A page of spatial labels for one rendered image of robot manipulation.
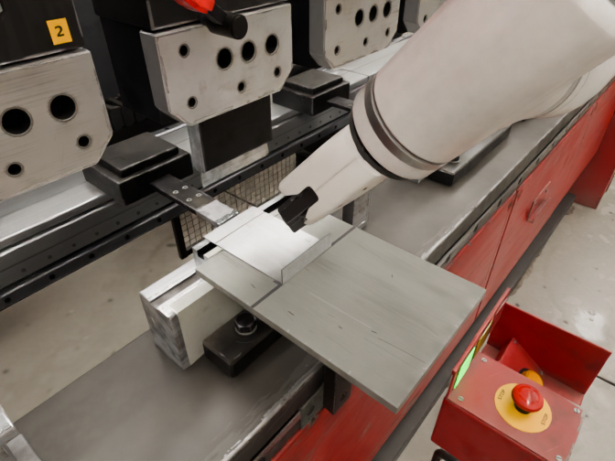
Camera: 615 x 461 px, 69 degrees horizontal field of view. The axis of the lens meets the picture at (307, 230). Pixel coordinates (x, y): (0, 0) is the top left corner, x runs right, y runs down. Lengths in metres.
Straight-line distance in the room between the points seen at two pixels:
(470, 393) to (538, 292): 1.45
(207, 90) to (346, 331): 0.25
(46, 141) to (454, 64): 0.26
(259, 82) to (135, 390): 0.37
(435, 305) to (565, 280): 1.77
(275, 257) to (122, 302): 1.52
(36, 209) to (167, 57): 0.40
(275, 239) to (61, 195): 0.34
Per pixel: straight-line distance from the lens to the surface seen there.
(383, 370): 0.42
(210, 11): 0.36
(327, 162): 0.35
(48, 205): 0.73
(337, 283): 0.49
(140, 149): 0.71
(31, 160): 0.35
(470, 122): 0.30
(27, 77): 0.34
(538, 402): 0.69
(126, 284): 2.07
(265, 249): 0.53
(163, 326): 0.55
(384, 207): 0.83
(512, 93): 0.28
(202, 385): 0.57
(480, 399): 0.70
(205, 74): 0.41
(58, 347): 1.93
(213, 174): 0.51
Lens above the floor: 1.34
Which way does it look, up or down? 37 degrees down
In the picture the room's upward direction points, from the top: straight up
